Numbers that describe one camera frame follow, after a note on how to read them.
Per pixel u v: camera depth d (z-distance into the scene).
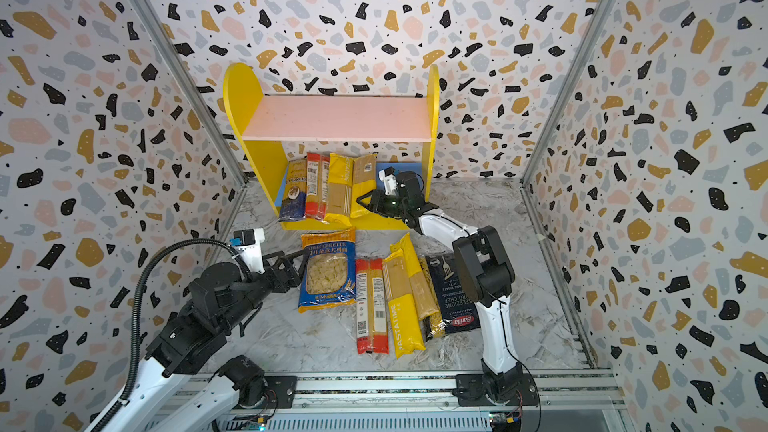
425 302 0.85
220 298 0.48
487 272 0.56
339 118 0.80
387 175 0.89
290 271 0.59
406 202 0.78
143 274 0.46
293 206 0.91
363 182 0.98
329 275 0.92
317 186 0.95
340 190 0.95
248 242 0.57
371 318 0.83
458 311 0.83
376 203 0.84
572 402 0.74
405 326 0.81
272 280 0.59
